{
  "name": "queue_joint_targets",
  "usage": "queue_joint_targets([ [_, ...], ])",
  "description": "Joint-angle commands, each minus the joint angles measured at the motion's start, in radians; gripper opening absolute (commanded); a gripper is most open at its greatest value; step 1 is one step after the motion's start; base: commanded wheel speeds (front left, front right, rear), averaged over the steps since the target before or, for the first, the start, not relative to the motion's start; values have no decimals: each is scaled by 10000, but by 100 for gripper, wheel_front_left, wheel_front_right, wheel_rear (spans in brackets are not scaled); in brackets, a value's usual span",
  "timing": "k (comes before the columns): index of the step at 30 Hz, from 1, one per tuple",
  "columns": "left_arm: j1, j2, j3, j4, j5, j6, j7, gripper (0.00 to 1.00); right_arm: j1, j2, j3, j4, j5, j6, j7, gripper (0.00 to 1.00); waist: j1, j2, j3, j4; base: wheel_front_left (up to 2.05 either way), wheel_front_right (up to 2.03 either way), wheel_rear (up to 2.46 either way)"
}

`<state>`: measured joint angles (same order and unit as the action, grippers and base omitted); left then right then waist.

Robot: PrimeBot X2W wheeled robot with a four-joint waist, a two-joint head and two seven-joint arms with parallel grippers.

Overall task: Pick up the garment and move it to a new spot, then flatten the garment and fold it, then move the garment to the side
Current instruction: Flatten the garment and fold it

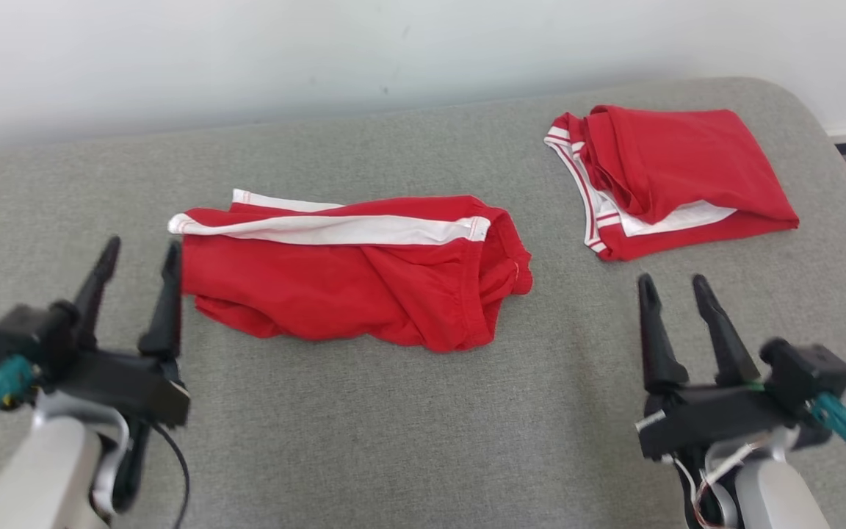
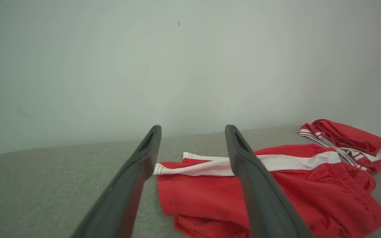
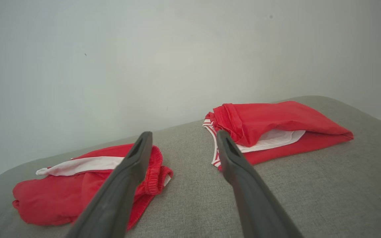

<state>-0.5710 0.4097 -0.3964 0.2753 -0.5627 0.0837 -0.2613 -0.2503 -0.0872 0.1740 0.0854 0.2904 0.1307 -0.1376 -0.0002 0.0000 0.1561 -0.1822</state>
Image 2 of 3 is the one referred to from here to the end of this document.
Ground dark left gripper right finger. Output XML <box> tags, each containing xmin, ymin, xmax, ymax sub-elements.
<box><xmin>225</xmin><ymin>125</ymin><xmax>314</xmax><ymax>238</ymax></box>

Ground red basketball jersey white sleeves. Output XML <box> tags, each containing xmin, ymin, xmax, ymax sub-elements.
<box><xmin>299</xmin><ymin>119</ymin><xmax>381</xmax><ymax>174</ymax></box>

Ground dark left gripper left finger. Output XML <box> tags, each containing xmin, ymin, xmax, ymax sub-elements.
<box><xmin>71</xmin><ymin>125</ymin><xmax>162</xmax><ymax>238</ymax></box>

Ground red shorts white stripe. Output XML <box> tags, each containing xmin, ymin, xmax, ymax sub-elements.
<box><xmin>153</xmin><ymin>144</ymin><xmax>381</xmax><ymax>238</ymax></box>

